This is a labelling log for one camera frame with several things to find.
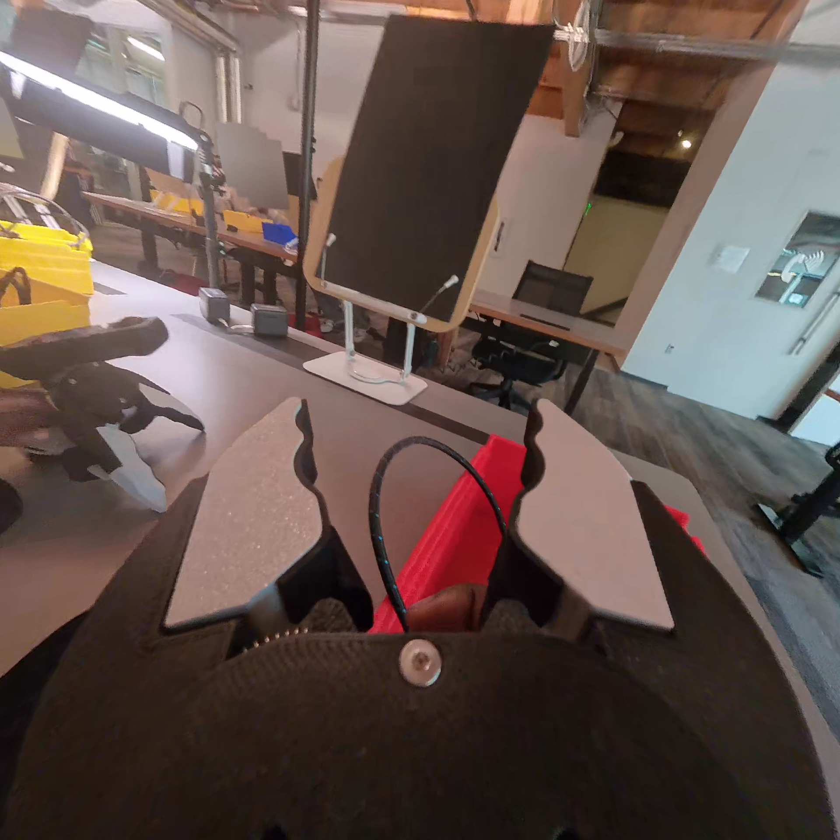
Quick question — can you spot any black panel with wooden frame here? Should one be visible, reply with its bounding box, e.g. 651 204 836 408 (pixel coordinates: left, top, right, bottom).
302 14 555 408

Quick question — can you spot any grey office desk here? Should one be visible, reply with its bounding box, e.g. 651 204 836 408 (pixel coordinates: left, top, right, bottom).
469 292 631 414

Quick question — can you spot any red plastic bin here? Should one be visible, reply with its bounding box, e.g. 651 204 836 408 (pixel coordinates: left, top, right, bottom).
367 433 706 634

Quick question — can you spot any long wooden workbench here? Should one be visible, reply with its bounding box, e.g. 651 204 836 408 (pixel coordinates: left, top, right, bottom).
82 190 303 303

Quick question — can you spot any white ceiling fan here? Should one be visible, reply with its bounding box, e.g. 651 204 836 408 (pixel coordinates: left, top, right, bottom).
554 0 595 70

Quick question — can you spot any black pole stand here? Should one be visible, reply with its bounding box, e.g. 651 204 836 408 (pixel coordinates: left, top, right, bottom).
295 0 321 329

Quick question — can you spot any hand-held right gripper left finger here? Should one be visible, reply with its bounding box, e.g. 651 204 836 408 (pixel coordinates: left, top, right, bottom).
161 395 329 634

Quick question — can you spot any person's right hand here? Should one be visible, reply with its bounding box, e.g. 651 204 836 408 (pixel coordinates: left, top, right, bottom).
406 583 488 632

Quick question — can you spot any black blue braided hdmi cable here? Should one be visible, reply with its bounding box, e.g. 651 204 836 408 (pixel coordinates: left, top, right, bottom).
369 436 509 634

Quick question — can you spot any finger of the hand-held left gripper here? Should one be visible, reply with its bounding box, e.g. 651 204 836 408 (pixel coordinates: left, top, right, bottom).
88 423 168 514

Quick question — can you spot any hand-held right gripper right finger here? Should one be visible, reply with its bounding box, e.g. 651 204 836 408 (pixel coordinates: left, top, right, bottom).
508 397 677 634

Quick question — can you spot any yellow plastic bin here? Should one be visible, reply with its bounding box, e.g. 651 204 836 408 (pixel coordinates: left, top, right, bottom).
0 220 94 388

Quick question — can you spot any led light panel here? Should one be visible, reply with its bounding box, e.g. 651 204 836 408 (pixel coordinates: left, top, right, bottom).
0 49 227 290

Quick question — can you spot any black floor stand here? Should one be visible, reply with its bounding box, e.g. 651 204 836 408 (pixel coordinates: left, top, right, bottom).
758 443 840 578

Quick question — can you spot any black office chair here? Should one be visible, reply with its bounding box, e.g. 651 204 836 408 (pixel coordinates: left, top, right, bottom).
471 260 595 411

